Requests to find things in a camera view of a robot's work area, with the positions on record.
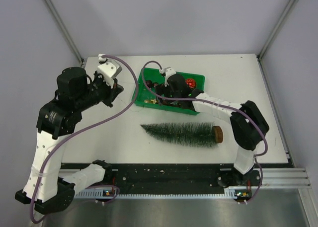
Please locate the aluminium frame post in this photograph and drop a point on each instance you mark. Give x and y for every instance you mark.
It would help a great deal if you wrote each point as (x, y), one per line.
(63, 30)
(277, 28)

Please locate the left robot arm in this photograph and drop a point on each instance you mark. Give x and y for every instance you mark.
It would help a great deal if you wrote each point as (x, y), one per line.
(57, 120)

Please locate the green plastic tray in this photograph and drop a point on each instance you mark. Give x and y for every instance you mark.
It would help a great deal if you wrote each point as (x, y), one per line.
(155, 76)

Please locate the right aluminium frame post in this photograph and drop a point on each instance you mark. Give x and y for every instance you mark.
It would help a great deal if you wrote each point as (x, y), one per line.
(277, 28)

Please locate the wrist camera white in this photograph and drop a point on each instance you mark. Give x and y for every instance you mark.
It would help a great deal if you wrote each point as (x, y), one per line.
(109, 69)
(167, 72)

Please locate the left aluminium frame post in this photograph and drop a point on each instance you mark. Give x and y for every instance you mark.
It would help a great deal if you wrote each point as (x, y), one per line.
(63, 30)

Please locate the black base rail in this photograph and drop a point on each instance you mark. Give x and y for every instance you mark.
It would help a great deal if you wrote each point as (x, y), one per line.
(177, 178)

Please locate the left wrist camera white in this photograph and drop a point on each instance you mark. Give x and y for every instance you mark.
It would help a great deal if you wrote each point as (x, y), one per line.
(109, 69)

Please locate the large brown matte bauble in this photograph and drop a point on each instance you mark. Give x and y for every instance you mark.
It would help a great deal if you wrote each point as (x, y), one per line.
(149, 83)

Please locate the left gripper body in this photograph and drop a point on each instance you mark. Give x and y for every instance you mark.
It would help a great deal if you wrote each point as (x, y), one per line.
(100, 91)

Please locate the large red glitter bauble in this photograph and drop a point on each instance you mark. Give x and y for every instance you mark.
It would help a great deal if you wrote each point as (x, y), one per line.
(191, 83)

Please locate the small green christmas tree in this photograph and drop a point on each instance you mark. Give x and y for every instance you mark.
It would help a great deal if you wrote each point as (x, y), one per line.
(190, 134)

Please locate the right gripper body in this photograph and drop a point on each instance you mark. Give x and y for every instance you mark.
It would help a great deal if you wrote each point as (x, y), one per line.
(167, 90)

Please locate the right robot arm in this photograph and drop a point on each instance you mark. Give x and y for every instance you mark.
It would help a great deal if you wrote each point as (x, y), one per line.
(248, 125)

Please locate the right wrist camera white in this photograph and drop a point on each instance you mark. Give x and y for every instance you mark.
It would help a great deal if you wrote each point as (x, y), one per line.
(167, 72)

